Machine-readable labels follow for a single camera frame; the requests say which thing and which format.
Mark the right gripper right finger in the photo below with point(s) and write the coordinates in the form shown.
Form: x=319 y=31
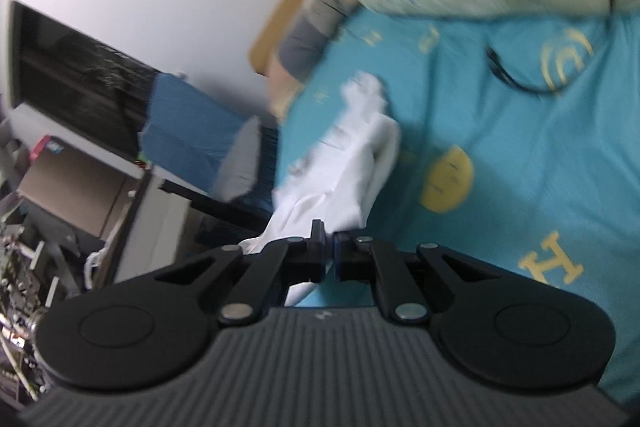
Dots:
x=380 y=265

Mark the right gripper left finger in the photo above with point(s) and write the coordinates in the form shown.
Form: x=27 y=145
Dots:
x=281 y=264

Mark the white t-shirt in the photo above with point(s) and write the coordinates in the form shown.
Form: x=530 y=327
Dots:
x=339 y=177

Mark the grey seat cushion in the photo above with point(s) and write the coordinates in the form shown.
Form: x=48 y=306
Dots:
x=238 y=172

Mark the white desk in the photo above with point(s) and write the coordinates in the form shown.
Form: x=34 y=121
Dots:
x=157 y=229

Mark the blue covered chair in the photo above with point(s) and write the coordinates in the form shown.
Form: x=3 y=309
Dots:
x=187 y=134

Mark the teal patterned bed sheet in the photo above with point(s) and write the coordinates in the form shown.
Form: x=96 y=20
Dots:
x=519 y=146

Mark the gold refrigerator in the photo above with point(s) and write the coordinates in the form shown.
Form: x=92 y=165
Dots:
x=77 y=188

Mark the striped pillow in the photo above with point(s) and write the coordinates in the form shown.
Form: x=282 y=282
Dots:
x=300 y=49

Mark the dark window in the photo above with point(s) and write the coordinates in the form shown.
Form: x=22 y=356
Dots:
x=82 y=83

